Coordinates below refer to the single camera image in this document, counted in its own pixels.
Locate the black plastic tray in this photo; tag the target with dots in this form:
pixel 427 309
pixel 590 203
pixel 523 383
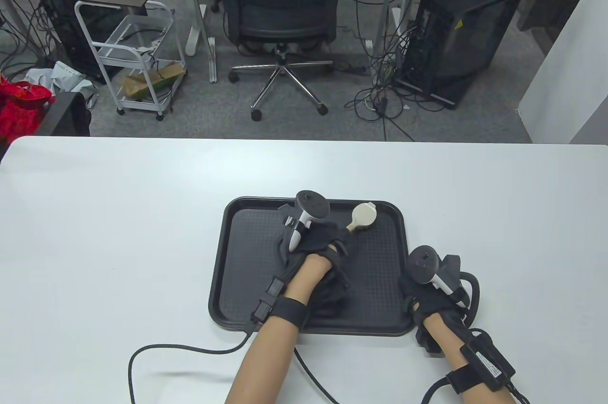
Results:
pixel 380 280

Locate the black left wrist sensor box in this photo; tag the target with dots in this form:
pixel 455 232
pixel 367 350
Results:
pixel 268 299

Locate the black labelled right wrist box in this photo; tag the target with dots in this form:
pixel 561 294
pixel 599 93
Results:
pixel 489 361

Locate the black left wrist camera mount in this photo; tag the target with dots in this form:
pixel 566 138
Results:
pixel 330 302

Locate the white power strip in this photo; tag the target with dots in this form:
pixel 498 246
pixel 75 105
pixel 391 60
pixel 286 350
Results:
pixel 149 46

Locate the brown cardboard packaging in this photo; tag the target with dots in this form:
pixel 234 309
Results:
pixel 142 85

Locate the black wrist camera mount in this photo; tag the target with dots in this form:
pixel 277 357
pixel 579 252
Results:
pixel 330 302
pixel 427 342

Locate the person's left forearm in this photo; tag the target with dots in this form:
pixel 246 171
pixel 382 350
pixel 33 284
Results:
pixel 266 356

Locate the person's right forearm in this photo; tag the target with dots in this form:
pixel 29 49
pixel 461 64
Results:
pixel 444 342

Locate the white and grey controller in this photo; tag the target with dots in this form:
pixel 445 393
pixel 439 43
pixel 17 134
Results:
pixel 311 204
pixel 420 264

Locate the white and grey left controller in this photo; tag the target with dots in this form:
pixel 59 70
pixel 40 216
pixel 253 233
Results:
pixel 311 204

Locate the person's left hand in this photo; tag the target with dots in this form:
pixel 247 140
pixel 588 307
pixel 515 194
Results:
pixel 318 242

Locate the white and grey right controller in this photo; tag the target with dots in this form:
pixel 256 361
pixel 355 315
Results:
pixel 420 264

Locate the black chair back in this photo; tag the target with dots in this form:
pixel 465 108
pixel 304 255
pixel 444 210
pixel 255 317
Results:
pixel 61 114

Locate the black mesh office chair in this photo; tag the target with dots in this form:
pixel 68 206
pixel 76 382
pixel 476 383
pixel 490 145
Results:
pixel 280 9

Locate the grey plastic bags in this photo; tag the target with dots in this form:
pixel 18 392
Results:
pixel 66 73

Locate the white desk foot bar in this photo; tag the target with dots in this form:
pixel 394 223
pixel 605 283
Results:
pixel 212 59

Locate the red bag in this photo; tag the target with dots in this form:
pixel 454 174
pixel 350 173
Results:
pixel 19 109

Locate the white metal utility cart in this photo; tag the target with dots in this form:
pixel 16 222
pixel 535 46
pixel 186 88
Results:
pixel 147 19

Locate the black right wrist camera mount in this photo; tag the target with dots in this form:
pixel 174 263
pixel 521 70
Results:
pixel 427 342

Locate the person's right hand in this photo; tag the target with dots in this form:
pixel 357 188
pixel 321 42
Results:
pixel 427 302

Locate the black computer tower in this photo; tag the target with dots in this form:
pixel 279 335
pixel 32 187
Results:
pixel 52 0
pixel 470 38

